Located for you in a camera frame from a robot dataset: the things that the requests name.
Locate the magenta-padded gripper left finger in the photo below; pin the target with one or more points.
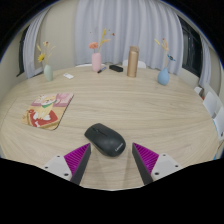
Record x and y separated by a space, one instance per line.
77 159

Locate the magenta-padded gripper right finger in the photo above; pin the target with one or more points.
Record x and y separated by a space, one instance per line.
146 159

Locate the black computer mouse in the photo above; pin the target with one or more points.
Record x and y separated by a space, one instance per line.
105 139

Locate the cartoon print mouse pad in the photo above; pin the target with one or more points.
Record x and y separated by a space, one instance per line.
46 111

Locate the blue vase with dried flowers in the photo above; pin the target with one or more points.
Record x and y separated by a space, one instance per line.
163 77

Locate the small white remote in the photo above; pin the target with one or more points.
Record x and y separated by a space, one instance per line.
68 76

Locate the green vase with yellow flowers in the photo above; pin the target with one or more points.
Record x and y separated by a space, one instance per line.
48 74

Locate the black marker pen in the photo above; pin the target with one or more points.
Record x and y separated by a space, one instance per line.
102 70

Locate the white chair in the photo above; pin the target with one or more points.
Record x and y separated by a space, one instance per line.
142 64
83 65

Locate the small black box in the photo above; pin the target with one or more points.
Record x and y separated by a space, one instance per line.
116 68

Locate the bronze drink bottle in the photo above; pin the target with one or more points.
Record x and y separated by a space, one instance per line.
132 63

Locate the pink vase with orange flowers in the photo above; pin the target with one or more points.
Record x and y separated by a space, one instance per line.
96 63

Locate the narrow white curtain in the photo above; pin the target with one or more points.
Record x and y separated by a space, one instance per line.
33 43
205 63

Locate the dark window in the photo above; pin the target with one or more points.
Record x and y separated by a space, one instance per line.
190 50
21 53

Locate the wide white curtain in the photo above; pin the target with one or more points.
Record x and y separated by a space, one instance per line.
133 26

